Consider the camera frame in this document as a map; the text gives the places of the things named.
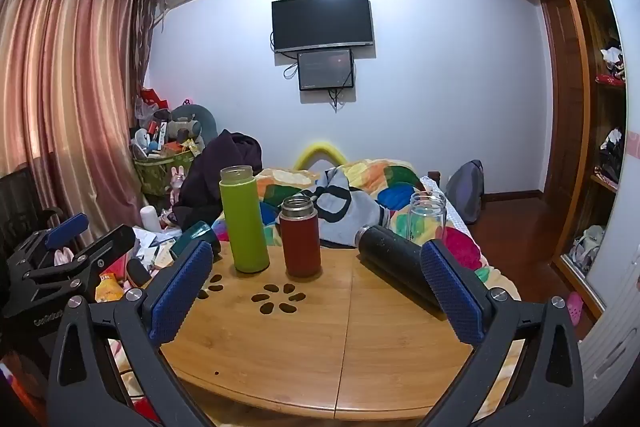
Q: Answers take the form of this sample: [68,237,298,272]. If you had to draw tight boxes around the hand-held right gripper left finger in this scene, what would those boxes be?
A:
[46,239,216,427]

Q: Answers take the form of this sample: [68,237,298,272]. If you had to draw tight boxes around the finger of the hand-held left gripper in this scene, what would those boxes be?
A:
[22,224,137,303]
[7,213,90,270]

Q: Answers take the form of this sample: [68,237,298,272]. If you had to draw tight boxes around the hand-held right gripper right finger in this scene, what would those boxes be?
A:
[417,239,586,427]

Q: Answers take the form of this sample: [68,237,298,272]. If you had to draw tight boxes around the teal cup lid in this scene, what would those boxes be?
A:
[170,220,222,264]

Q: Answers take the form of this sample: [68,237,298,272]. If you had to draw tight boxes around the black cup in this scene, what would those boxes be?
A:
[357,224,445,314]

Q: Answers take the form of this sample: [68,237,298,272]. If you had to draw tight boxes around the clear glass cup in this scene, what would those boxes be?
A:
[407,191,447,249]

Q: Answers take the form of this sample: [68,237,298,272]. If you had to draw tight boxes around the green cup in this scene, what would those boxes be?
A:
[219,165,271,274]

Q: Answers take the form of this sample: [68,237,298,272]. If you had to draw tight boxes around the red cup steel rim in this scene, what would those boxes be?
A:
[279,196,322,279]

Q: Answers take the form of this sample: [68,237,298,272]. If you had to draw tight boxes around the orange snack packet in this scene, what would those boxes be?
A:
[97,272,124,304]

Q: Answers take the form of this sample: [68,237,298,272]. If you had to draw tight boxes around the black chair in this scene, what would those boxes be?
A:
[0,169,66,253]

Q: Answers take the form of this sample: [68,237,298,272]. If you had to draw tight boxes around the green basket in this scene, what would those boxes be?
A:
[132,152,196,198]

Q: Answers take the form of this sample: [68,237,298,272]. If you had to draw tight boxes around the pink bunny toy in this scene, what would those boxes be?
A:
[170,167,187,206]

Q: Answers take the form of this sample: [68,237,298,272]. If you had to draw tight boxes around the grey backpack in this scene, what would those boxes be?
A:
[445,159,486,224]

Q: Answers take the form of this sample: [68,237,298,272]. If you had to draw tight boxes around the pink slipper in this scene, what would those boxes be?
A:
[565,292,584,326]

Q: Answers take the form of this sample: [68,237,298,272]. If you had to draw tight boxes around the colourful patterned blanket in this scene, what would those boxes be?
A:
[215,159,522,303]

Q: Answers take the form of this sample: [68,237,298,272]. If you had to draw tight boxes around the dark purple garment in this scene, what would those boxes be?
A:
[172,129,264,234]

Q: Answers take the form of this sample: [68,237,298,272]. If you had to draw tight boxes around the grey and white garment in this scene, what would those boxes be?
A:
[304,167,392,244]

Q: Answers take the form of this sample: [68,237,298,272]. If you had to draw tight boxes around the pink curtain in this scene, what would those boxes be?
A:
[0,0,162,230]

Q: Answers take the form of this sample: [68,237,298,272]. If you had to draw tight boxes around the grey plush toy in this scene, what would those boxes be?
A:
[167,104,219,148]

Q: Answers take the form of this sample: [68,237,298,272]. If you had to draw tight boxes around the yellow foam tube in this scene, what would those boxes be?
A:
[292,143,351,172]

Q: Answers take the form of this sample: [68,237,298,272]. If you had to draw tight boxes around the wooden wardrobe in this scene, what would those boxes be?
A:
[467,0,640,325]

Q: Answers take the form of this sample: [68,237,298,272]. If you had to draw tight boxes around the black monitor cables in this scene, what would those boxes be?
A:
[327,87,349,114]

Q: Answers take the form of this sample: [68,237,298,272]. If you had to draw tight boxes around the small wall monitor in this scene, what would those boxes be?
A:
[297,49,355,92]

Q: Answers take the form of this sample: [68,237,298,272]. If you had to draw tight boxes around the wall television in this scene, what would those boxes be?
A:
[271,0,376,54]

